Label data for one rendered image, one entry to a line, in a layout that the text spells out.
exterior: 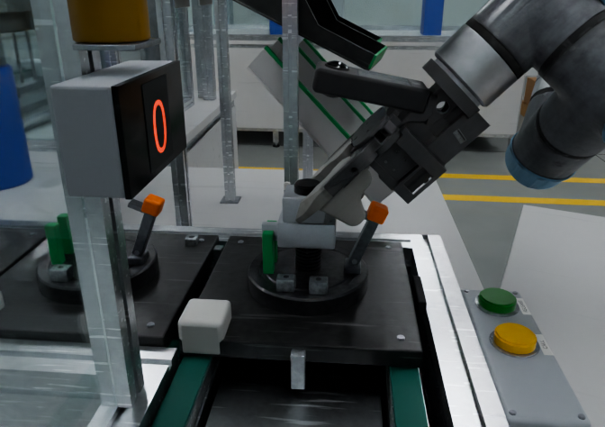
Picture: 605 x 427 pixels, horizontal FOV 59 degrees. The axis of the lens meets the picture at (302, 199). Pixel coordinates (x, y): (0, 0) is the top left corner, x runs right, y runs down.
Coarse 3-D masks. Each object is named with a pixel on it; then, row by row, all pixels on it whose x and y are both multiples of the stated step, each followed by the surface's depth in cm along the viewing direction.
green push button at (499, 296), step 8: (488, 288) 61; (496, 288) 61; (480, 296) 60; (488, 296) 60; (496, 296) 60; (504, 296) 60; (512, 296) 60; (480, 304) 60; (488, 304) 59; (496, 304) 58; (504, 304) 58; (512, 304) 59; (496, 312) 59; (504, 312) 58
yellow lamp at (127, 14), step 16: (80, 0) 33; (96, 0) 33; (112, 0) 33; (128, 0) 33; (144, 0) 35; (80, 16) 33; (96, 16) 33; (112, 16) 33; (128, 16) 34; (144, 16) 35; (80, 32) 34; (96, 32) 33; (112, 32) 33; (128, 32) 34; (144, 32) 35
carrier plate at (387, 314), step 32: (224, 256) 69; (256, 256) 69; (384, 256) 69; (224, 288) 62; (384, 288) 62; (256, 320) 56; (288, 320) 56; (320, 320) 56; (352, 320) 56; (384, 320) 56; (416, 320) 56; (224, 352) 53; (256, 352) 53; (288, 352) 52; (320, 352) 52; (352, 352) 52; (384, 352) 51; (416, 352) 51
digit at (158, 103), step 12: (144, 84) 35; (156, 84) 37; (144, 96) 35; (156, 96) 37; (156, 108) 37; (168, 108) 40; (156, 120) 37; (168, 120) 40; (156, 132) 37; (168, 132) 40; (156, 144) 37; (168, 144) 40; (156, 156) 37; (168, 156) 40; (156, 168) 37
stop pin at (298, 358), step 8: (296, 352) 52; (304, 352) 52; (296, 360) 51; (304, 360) 51; (296, 368) 52; (304, 368) 52; (296, 376) 52; (304, 376) 52; (296, 384) 52; (304, 384) 52
